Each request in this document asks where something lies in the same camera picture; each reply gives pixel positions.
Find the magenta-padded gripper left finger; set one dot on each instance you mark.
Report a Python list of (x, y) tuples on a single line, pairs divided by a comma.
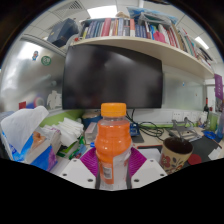
[(76, 171)]

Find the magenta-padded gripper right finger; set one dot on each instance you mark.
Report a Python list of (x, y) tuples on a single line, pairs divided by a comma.
[(148, 171)]

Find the orange drink bottle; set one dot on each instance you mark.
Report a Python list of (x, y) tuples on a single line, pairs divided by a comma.
[(112, 146)]

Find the translucent purple water bottle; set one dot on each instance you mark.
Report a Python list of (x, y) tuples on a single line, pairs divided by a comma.
[(221, 125)]

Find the white handwritten paper sheet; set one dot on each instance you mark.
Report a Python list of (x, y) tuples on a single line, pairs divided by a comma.
[(150, 155)]

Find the beige floral mug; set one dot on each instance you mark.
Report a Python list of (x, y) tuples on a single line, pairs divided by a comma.
[(173, 160)]

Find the stack of white napkins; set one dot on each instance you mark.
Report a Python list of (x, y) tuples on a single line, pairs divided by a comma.
[(70, 131)]

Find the small blue box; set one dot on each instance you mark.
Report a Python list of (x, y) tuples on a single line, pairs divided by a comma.
[(134, 130)]

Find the blue tissue box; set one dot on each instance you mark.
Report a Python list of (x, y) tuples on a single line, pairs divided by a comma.
[(36, 153)]

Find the flat round red coaster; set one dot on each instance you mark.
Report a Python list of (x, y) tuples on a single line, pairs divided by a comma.
[(195, 160)]

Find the grey metal laptop stand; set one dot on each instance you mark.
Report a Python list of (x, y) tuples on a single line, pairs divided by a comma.
[(185, 131)]

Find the small white paper sheet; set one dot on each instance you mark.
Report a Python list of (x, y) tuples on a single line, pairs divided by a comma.
[(216, 154)]

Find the dark wine bottle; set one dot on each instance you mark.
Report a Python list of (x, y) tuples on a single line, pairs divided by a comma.
[(206, 108)]

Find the black computer monitor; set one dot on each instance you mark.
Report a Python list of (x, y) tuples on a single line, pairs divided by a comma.
[(111, 76)]

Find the frosted partition panel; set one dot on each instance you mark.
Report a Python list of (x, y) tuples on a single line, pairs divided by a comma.
[(26, 80)]

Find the navy blue box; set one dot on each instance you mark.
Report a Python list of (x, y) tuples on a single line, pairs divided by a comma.
[(63, 31)]

